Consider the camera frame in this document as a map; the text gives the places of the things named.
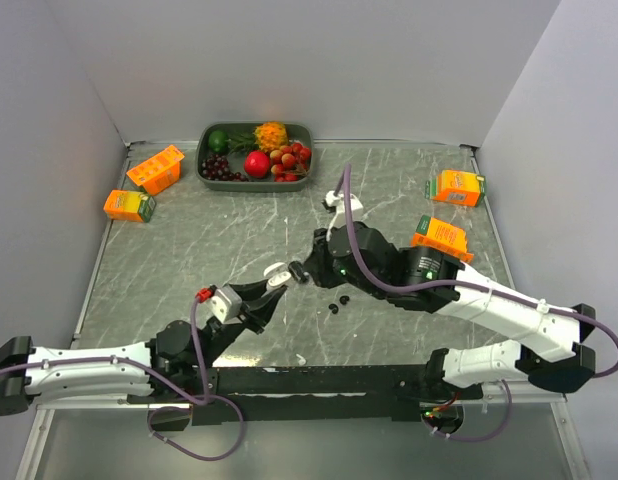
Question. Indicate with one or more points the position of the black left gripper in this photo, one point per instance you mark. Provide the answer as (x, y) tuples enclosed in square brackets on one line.
[(256, 313)]

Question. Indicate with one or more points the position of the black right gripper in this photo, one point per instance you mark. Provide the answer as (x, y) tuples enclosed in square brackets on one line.
[(318, 263)]

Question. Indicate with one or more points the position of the white earbud charging case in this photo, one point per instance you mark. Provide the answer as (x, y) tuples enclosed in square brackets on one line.
[(276, 275)]

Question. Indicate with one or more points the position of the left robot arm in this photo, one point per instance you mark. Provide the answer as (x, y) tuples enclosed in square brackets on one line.
[(173, 365)]

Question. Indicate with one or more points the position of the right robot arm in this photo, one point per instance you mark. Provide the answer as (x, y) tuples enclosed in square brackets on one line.
[(543, 344)]

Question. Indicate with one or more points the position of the black earbud charging case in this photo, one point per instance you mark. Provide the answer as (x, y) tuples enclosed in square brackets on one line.
[(298, 272)]

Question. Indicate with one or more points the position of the red lychee bunch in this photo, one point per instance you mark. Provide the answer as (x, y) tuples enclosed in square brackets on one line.
[(290, 163)]

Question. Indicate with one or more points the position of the red apple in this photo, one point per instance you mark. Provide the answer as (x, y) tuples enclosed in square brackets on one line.
[(257, 164)]

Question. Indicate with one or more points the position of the grey-green fruit tray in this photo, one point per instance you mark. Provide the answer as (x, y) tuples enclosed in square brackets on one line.
[(296, 133)]

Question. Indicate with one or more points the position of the dark grape bunch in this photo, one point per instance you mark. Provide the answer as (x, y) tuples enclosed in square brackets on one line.
[(216, 168)]

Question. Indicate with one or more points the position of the green leafy sprig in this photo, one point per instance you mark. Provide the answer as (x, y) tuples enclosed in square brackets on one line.
[(242, 141)]

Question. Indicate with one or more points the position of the orange box back left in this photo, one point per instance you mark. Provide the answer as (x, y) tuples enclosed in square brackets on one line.
[(159, 172)]

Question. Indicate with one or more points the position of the orange green box left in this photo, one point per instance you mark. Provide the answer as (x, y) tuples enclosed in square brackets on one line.
[(132, 206)]

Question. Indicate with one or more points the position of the orange box back right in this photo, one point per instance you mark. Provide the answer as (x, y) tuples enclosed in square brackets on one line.
[(457, 187)]

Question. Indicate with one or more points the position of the green lime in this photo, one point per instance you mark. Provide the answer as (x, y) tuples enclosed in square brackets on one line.
[(218, 141)]

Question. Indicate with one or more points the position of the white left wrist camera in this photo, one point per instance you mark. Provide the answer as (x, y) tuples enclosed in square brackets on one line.
[(224, 303)]

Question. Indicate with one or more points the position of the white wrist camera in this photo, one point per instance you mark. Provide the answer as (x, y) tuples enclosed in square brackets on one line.
[(334, 203), (224, 303)]

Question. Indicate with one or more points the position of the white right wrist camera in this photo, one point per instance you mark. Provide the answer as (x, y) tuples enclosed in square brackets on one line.
[(334, 203)]

